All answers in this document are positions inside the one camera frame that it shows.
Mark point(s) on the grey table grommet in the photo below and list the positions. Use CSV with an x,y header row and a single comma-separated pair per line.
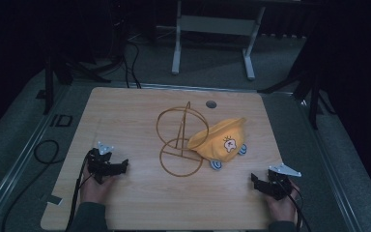
x,y
211,104

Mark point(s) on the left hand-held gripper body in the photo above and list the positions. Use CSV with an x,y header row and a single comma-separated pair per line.
x,y
99,161

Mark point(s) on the metal floor rail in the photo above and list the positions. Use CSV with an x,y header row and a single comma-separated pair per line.
x,y
19,161
327,161

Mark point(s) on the black tripod stand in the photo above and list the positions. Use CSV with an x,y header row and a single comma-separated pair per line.
x,y
312,93
64,69

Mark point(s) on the white desk frame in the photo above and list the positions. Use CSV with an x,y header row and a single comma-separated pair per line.
x,y
217,25

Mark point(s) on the person's right hand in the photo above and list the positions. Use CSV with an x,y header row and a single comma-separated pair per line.
x,y
281,209

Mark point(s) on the yellow cartoon print hat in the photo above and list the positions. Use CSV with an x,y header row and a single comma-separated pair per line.
x,y
217,141

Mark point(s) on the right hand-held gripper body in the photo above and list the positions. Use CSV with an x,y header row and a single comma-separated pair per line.
x,y
280,182

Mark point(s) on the person's left hand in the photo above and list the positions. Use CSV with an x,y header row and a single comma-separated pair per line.
x,y
94,190

